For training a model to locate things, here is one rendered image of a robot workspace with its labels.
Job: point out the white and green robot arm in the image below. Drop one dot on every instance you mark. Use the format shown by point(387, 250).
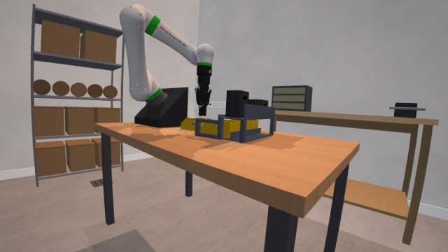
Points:
point(135, 21)

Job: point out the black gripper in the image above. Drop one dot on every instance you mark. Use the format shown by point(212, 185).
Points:
point(203, 94)

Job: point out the yellow open-front bin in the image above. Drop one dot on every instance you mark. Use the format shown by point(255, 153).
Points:
point(187, 124)
point(254, 124)
point(228, 127)
point(248, 124)

